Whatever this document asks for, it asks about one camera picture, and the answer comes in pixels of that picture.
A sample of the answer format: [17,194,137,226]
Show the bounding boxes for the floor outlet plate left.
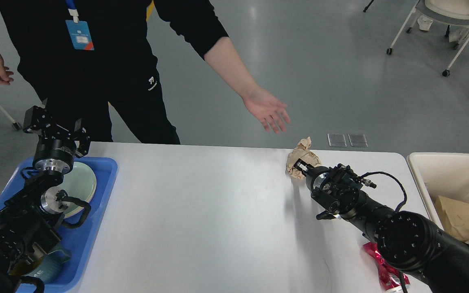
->
[327,133,347,148]

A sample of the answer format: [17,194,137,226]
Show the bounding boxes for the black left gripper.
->
[23,105,91,175]

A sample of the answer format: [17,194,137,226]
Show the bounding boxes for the blue ID badge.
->
[65,0,94,51]

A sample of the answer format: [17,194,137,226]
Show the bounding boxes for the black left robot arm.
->
[0,106,91,293]

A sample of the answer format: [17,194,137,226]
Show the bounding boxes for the brown paper back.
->
[285,136,322,179]

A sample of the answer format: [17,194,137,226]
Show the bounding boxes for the seated person white shoes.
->
[416,15,469,43]

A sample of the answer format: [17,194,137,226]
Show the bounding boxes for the person's left bare forearm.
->
[204,37,259,99]

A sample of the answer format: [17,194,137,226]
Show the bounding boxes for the teal mug yellow inside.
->
[10,244,72,284]

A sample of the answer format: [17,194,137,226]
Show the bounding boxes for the person in black clothes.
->
[0,0,228,144]

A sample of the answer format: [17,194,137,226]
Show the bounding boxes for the green plate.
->
[57,162,97,203]

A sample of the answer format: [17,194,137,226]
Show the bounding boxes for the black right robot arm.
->
[294,159,469,293]

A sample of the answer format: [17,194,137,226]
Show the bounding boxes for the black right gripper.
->
[293,158,341,220]

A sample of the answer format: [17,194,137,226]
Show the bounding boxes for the blue plastic tray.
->
[0,156,118,293]

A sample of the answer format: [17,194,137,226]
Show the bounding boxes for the floor outlet plate right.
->
[348,133,368,148]

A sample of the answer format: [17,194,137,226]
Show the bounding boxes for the white rolling chair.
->
[386,0,469,77]

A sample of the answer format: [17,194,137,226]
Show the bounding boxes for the floor outlet plate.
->
[327,133,347,148]
[348,133,368,148]

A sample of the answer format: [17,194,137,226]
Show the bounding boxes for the brown paper bag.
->
[435,195,469,243]

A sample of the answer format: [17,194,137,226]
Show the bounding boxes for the person's left hand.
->
[241,86,291,134]

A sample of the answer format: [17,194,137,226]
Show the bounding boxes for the white plastic bin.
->
[408,153,469,230]

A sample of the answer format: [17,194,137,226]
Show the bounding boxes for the red soda can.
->
[362,242,403,293]

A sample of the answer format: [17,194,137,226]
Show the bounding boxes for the yellow plate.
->
[62,189,95,218]

